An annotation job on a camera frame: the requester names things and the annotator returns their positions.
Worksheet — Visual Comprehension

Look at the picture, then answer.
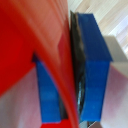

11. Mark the red plastic cup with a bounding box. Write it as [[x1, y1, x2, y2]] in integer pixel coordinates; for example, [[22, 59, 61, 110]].
[[0, 0, 82, 128]]

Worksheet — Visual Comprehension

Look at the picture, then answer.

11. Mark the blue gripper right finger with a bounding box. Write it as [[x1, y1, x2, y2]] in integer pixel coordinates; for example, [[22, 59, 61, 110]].
[[69, 11, 114, 122]]

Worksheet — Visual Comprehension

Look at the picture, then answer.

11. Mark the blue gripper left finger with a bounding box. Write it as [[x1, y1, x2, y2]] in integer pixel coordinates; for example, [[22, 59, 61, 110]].
[[31, 52, 69, 125]]

